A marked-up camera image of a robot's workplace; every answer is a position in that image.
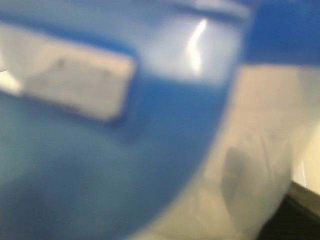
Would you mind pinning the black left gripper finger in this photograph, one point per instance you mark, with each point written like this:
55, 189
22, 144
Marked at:
298, 217

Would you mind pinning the blue plastic container lid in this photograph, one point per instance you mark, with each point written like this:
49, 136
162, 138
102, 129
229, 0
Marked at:
112, 106

